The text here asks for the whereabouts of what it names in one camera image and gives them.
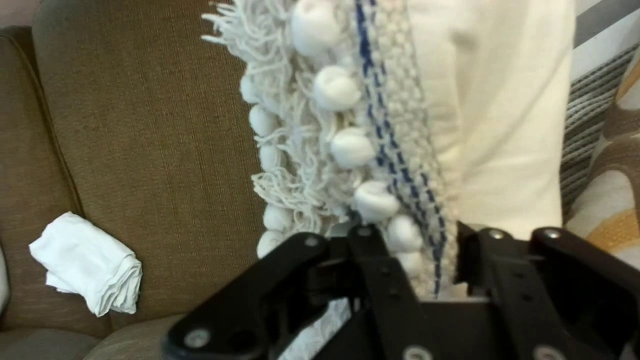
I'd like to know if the white and blue throw pillow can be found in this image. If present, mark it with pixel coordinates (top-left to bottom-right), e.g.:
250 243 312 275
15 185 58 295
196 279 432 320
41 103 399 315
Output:
201 0 577 360

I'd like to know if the brown fabric couch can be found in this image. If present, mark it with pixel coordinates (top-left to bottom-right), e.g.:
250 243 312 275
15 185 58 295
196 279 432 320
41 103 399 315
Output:
0 0 281 360

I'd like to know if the brown orange patterned pillow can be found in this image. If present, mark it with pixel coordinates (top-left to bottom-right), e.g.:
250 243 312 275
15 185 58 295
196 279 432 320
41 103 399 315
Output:
564 47 640 271

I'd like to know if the white crumpled cloth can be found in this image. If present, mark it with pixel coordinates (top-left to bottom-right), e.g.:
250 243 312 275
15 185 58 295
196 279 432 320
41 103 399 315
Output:
29 211 144 318

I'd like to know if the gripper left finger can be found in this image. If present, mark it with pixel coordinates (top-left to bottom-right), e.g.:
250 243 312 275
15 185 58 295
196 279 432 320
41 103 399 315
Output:
161 223 426 360

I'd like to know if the grey striped pillow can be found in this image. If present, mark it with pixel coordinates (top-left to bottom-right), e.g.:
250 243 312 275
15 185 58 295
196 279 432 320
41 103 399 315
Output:
559 0 640 221

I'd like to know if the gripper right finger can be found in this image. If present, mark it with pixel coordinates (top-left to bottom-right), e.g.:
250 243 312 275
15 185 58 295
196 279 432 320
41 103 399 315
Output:
454 220 640 360

